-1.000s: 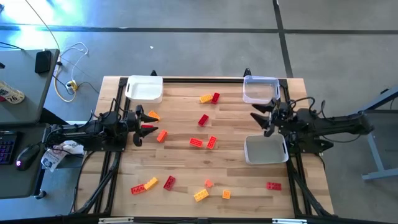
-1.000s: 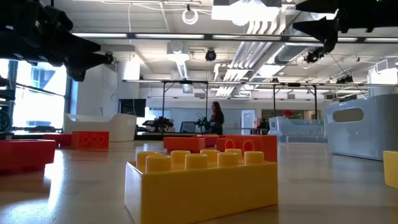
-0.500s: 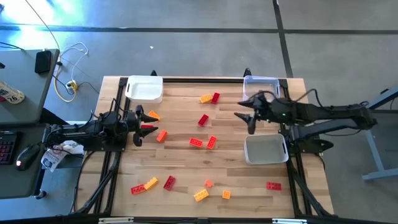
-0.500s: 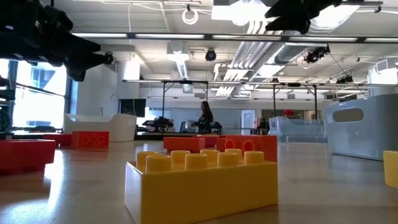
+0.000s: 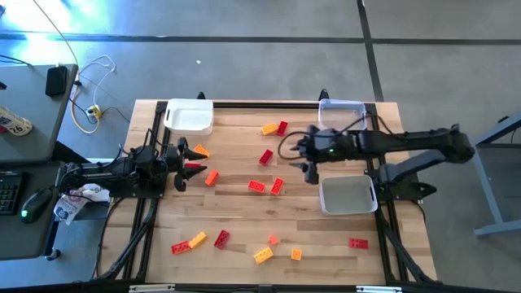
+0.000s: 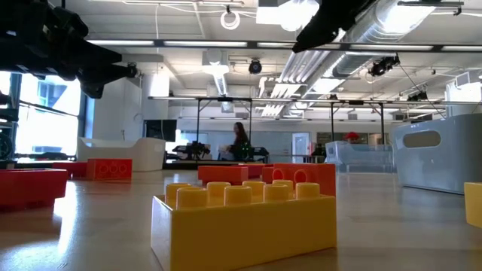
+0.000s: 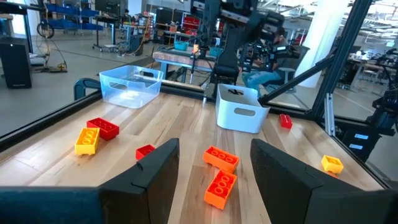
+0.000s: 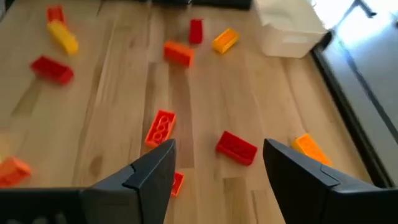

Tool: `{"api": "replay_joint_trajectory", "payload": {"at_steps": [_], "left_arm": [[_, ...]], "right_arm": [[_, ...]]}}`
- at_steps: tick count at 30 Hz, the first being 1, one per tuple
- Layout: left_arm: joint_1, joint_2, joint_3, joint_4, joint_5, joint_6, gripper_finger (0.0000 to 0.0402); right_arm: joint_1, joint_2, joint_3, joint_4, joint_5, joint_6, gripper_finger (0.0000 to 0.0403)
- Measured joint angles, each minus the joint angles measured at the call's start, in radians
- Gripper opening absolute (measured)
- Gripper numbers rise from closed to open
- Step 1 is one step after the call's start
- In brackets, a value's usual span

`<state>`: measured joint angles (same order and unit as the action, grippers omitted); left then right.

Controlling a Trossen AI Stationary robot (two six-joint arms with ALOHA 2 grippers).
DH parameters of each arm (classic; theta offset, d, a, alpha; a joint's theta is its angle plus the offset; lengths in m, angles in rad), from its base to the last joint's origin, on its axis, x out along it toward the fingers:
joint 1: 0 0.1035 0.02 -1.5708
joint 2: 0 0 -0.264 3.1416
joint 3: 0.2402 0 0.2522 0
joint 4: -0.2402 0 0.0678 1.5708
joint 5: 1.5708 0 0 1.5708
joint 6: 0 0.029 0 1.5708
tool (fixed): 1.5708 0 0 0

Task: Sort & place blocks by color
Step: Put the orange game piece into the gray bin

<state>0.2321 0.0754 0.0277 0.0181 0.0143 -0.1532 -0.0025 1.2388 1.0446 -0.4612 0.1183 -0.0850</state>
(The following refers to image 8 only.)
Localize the red building block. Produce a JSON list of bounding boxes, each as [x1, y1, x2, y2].
[[215, 130, 259, 166], [188, 18, 204, 45], [30, 55, 75, 85]]

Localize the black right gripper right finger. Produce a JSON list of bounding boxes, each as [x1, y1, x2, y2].
[[263, 138, 398, 224]]

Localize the black aluminium frame rail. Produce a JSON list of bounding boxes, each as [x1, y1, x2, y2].
[[310, 30, 398, 189]]

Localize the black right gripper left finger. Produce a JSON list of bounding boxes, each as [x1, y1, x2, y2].
[[81, 139, 177, 224]]

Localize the white plastic bin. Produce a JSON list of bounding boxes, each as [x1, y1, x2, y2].
[[253, 0, 329, 59]]

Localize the red-orange building block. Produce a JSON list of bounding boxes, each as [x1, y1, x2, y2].
[[46, 5, 66, 24]]

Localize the orange-red building block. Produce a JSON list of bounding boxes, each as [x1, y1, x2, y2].
[[144, 109, 177, 149]]

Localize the small orange building block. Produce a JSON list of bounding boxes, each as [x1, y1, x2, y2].
[[170, 171, 185, 197]]

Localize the yellow building block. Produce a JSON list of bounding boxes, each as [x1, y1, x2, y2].
[[211, 27, 241, 55], [47, 20, 79, 56], [291, 133, 333, 167]]

